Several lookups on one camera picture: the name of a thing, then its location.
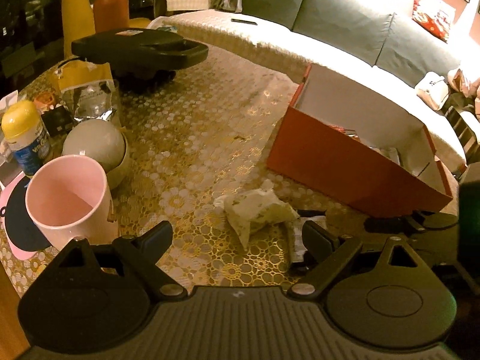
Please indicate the green sofa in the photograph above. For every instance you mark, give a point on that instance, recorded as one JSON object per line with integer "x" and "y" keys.
{"x": 377, "y": 37}

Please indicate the red snack packet in box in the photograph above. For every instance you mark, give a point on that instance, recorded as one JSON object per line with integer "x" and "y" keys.
{"x": 346, "y": 131}

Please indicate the rolled white mat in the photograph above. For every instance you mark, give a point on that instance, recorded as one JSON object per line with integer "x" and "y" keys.
{"x": 167, "y": 7}

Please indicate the white round lamp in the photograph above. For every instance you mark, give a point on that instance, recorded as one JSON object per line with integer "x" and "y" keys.
{"x": 104, "y": 142}

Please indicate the yellow lid bottle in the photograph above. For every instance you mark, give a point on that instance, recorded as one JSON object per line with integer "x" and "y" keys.
{"x": 26, "y": 136}

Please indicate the small black phone on sofa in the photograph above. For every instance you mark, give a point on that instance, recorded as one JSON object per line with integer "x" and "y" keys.
{"x": 243, "y": 21}

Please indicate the white tote bag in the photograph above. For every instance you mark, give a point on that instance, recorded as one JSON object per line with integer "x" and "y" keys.
{"x": 433, "y": 90}

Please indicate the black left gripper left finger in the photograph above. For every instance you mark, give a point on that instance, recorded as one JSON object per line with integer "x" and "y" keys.
{"x": 92, "y": 297}

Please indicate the silver foil pouch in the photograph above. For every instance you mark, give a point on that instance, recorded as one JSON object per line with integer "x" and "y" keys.
{"x": 93, "y": 100}

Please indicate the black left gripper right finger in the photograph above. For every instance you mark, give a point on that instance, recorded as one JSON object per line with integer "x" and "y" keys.
{"x": 399, "y": 304}

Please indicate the red cardboard box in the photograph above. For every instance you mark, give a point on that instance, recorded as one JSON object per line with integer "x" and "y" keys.
{"x": 390, "y": 170}

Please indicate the orange water bottle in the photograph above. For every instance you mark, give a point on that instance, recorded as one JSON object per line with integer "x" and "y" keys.
{"x": 110, "y": 14}

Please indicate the pink mug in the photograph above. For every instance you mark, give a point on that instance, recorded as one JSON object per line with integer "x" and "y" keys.
{"x": 69, "y": 197}

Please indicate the red patterned cushion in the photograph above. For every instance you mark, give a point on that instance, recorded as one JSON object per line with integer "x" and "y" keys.
{"x": 435, "y": 16}

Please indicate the white dark snack packet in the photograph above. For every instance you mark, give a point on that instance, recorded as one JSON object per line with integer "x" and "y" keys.
{"x": 294, "y": 235}

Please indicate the black flat device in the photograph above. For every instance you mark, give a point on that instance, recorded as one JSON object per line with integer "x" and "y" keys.
{"x": 141, "y": 59}

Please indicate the white snack bag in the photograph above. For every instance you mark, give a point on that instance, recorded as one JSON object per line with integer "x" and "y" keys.
{"x": 251, "y": 210}

